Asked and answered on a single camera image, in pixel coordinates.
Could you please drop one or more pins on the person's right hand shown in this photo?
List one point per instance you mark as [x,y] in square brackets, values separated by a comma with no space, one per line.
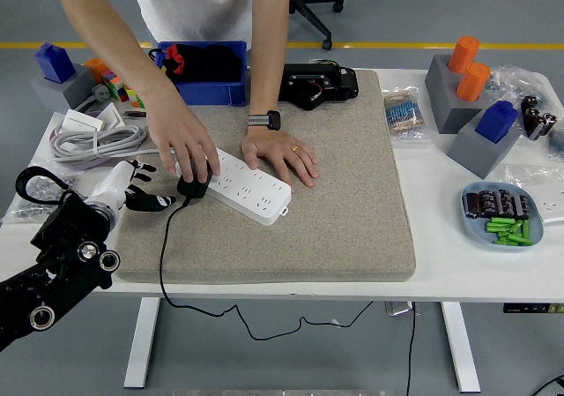
[180,136]

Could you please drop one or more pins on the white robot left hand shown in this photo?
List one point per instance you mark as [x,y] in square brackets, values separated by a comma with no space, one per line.
[112,182]

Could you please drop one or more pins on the person's left hand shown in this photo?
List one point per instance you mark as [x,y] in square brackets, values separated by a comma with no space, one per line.
[275,149]

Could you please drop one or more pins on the white power strip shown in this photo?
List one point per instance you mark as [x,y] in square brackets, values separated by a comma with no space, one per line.
[251,189]

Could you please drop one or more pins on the person's right forearm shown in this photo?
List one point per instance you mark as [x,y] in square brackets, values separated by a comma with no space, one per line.
[114,34]

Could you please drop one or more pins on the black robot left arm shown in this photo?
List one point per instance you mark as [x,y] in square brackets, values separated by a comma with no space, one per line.
[70,224]

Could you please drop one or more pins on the person's left forearm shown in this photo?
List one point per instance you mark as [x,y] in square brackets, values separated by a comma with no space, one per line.
[269,47]

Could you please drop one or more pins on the grey black wristwatch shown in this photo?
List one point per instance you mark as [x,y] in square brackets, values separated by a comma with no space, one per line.
[264,120]

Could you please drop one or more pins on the lavender plate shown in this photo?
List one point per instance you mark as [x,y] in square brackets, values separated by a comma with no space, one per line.
[83,163]

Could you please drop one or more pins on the small black stick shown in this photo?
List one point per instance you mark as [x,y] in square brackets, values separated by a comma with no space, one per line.
[134,114]

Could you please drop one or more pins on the blue plastic bin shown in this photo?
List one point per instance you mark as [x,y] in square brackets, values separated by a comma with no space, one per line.
[211,94]

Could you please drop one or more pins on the colourful puzzle cube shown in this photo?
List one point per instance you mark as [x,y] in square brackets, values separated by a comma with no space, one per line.
[135,98]
[114,86]

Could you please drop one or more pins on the white square card box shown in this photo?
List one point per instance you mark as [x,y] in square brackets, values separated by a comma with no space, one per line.
[112,114]

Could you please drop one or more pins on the clear bag of screws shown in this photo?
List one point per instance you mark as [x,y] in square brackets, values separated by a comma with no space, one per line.
[44,190]

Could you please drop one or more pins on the black cloth pouch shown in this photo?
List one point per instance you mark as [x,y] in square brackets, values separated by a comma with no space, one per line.
[216,63]

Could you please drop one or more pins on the black electronic device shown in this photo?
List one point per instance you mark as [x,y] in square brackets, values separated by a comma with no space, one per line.
[326,85]

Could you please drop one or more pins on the grey-brown mat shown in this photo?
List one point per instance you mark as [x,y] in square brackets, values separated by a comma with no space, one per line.
[308,228]

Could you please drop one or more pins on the grey block holder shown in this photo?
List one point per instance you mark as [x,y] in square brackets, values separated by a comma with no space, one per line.
[476,153]
[66,91]

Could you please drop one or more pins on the orange cup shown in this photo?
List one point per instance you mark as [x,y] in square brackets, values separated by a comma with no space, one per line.
[97,66]

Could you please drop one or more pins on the blue block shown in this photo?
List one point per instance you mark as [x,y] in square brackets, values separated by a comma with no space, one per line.
[55,63]
[497,121]

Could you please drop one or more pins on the clear bag of resistors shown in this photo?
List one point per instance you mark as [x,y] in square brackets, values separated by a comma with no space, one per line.
[403,114]

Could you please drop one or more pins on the person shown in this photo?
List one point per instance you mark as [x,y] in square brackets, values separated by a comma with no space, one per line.
[198,3]

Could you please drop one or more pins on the white table leg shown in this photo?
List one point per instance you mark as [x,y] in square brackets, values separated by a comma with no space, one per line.
[141,343]
[460,347]

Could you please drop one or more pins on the grey two-hole block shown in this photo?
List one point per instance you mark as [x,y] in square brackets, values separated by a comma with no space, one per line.
[440,100]

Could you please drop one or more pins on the black capacitor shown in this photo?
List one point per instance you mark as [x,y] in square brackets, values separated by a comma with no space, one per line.
[473,204]
[521,206]
[488,203]
[505,202]

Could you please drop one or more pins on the orange cylinder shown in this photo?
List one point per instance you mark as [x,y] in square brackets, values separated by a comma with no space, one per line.
[472,82]
[463,54]

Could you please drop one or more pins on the light blue plate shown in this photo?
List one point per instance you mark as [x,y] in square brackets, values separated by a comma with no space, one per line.
[478,233]

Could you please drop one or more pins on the crumpled clear plastic bag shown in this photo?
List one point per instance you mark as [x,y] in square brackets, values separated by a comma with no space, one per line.
[511,80]

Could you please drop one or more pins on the large dark capacitor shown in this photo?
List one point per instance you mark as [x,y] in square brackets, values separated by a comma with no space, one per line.
[545,124]
[530,114]

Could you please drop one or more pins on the clear bag white part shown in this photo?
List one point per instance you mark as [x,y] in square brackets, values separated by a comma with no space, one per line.
[551,202]

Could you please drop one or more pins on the black table control panel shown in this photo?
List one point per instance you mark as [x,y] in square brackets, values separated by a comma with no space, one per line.
[529,308]

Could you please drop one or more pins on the grey metal bracket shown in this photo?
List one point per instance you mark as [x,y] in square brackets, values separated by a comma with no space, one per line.
[398,308]

